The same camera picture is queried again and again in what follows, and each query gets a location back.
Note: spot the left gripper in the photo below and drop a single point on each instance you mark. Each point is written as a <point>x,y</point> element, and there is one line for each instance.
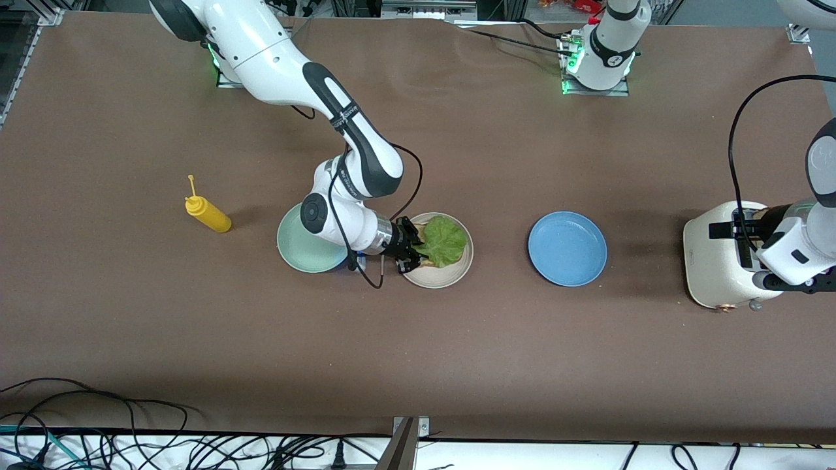
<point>751,228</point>

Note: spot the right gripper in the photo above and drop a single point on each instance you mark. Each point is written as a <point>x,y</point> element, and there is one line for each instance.
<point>398,244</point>

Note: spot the light brown bread slice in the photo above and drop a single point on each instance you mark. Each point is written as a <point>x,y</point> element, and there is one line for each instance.
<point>428,262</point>

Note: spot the green lettuce leaf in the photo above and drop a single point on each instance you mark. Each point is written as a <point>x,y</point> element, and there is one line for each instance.
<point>447,241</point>

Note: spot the yellow squeeze mustard bottle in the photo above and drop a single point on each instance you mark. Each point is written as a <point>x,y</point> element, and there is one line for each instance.
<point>212,219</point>

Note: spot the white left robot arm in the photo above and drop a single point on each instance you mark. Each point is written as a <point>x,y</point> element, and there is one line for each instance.
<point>610,52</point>

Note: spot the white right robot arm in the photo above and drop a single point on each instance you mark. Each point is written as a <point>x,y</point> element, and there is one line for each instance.
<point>261,52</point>

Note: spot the beige round plate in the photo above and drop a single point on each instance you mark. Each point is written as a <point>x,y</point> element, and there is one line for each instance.
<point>437,277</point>

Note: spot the mint green round plate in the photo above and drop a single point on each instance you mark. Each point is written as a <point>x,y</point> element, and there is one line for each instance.
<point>307,258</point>

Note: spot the blue round plate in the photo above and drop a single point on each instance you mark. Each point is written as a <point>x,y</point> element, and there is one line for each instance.
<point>567,248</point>

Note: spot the cream white toaster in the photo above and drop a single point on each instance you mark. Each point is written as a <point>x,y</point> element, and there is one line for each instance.
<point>708,261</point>

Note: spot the black power plug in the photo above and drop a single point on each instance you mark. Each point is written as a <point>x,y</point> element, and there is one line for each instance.
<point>338,460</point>

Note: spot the grey equipment box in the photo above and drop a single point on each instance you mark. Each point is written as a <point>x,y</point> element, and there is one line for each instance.
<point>424,8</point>

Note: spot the red packaged items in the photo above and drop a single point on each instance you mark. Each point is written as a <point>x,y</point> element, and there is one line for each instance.
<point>581,5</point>

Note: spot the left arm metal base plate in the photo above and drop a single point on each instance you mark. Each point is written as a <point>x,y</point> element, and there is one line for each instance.
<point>588,93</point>

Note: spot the metal table edge bracket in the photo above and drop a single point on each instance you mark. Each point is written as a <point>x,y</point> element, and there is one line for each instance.
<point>401,450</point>

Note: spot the aluminium frame corner bracket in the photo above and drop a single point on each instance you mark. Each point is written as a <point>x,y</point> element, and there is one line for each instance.
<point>798,34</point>

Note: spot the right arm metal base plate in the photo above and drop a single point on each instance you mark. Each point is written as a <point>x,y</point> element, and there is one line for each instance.
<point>225,81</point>

